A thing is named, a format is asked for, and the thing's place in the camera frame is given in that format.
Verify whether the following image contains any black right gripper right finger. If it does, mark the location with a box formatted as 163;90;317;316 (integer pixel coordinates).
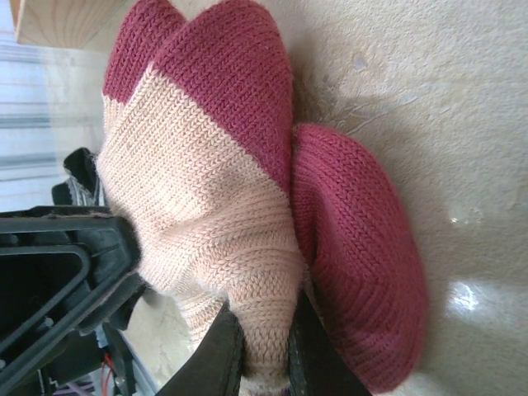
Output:
287;287;373;396

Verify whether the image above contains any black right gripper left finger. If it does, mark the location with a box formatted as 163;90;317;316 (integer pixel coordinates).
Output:
158;306;248;396

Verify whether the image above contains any black white striped sock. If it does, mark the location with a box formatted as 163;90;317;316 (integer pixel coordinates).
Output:
51;147;109;207

